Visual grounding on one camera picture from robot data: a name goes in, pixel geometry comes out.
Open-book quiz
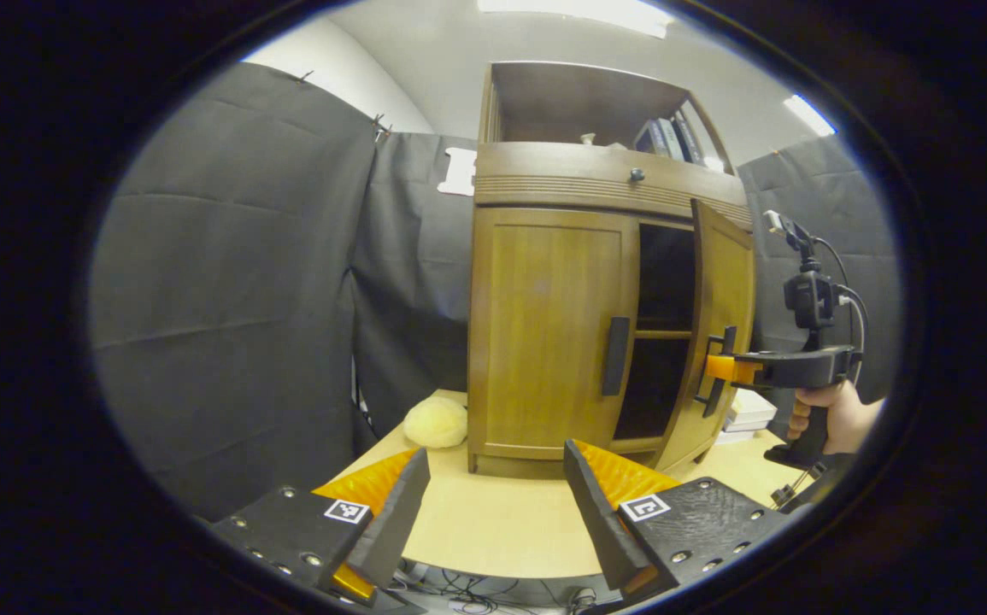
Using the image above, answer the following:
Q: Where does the small ceiling light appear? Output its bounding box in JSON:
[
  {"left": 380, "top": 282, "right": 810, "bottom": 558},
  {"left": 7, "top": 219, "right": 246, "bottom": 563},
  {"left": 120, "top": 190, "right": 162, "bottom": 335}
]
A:
[{"left": 784, "top": 94, "right": 837, "bottom": 138}]

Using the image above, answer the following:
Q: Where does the pale yellow plush toy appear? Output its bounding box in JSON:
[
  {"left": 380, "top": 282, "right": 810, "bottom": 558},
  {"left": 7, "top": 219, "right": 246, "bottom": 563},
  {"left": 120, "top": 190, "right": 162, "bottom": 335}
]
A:
[{"left": 403, "top": 395, "right": 468, "bottom": 449}]

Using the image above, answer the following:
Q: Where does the black door handle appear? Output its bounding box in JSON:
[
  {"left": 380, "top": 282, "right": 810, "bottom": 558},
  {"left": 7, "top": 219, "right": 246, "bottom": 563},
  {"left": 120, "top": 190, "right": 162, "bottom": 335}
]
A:
[
  {"left": 602, "top": 317, "right": 632, "bottom": 396},
  {"left": 695, "top": 325, "right": 737, "bottom": 419}
]

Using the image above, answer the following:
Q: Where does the black backdrop cloth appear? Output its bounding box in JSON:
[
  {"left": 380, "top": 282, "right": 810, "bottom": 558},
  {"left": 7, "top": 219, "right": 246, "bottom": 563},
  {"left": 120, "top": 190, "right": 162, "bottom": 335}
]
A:
[{"left": 87, "top": 61, "right": 900, "bottom": 522}]

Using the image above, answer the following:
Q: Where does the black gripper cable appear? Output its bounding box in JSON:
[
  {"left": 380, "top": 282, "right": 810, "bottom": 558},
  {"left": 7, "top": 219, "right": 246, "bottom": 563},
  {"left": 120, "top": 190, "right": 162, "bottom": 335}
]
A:
[{"left": 814, "top": 237, "right": 870, "bottom": 385}]

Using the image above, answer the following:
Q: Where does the wooden shoe cabinet door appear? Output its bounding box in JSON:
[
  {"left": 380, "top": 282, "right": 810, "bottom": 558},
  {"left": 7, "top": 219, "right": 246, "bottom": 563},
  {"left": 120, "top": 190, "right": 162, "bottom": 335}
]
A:
[
  {"left": 655, "top": 198, "right": 756, "bottom": 473},
  {"left": 469, "top": 208, "right": 639, "bottom": 462}
]

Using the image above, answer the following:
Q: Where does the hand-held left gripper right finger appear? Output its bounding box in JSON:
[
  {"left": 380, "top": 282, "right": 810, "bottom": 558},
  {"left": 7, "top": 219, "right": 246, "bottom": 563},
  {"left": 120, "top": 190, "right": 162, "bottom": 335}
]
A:
[{"left": 563, "top": 440, "right": 789, "bottom": 603}]

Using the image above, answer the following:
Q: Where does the wooden double-door shoe cabinet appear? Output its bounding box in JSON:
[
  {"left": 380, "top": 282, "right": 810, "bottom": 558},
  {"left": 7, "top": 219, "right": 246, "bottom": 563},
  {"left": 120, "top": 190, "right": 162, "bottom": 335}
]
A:
[{"left": 467, "top": 61, "right": 756, "bottom": 479}]

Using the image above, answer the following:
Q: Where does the wooden cabinet drawer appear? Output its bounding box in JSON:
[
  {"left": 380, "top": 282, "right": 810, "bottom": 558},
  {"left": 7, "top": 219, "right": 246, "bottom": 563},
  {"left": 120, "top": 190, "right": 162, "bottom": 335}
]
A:
[{"left": 473, "top": 142, "right": 753, "bottom": 231}]

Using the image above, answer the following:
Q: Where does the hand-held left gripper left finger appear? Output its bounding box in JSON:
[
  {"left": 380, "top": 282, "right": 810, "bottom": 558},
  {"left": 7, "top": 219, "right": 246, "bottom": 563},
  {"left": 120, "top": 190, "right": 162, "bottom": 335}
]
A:
[{"left": 211, "top": 447, "right": 432, "bottom": 603}]

